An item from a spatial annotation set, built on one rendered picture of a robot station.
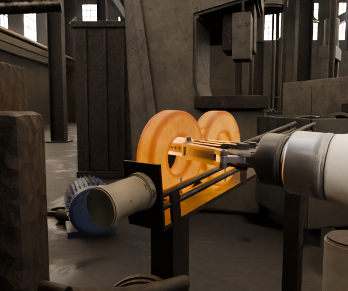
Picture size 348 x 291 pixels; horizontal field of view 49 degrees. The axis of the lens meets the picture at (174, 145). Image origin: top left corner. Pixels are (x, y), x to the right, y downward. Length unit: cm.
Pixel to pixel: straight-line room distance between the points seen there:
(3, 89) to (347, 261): 73
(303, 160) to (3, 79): 44
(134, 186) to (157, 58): 241
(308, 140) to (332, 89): 367
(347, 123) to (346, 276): 153
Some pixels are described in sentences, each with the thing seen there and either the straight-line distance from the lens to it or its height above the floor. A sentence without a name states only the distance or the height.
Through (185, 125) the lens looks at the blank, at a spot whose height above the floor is 77.
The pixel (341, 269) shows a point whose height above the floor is 47.
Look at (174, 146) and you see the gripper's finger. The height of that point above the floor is 74.
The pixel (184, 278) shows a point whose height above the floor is 56.
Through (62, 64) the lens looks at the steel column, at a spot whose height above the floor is 176.
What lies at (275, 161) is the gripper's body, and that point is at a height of 73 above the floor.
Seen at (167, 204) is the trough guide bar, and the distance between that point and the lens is 60.
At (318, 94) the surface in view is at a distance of 434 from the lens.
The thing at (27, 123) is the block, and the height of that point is 79.
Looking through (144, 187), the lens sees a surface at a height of 68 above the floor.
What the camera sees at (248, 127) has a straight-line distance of 278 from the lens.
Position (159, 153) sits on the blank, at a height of 73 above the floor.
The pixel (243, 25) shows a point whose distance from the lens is 262.
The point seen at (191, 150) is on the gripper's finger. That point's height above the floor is 74.
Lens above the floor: 80
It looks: 6 degrees down
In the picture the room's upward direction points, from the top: straight up
